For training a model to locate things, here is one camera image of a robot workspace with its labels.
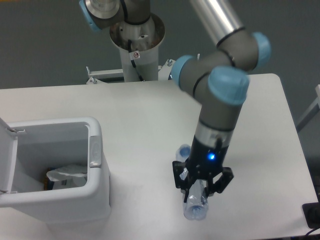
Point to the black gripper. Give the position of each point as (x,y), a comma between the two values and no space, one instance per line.
(204,163)

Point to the clear plastic water bottle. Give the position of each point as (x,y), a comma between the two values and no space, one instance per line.
(197,205)

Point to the white plastic wrapper bag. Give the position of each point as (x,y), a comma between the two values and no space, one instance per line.
(68,172)

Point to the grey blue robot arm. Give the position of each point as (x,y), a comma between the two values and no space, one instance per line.
(218,82)

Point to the white plastic trash can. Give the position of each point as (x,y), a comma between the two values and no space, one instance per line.
(44,145)

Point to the black device at edge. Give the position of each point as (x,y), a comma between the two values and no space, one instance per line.
(312,214)

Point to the white packet in bin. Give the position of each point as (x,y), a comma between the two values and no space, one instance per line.
(74,182)

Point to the blue orange snack packet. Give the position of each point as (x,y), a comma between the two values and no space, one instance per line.
(48,184)

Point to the white metal frame right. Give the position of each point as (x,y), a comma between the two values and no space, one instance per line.
(310,112)

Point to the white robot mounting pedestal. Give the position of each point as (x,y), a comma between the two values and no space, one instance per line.
(138,47)

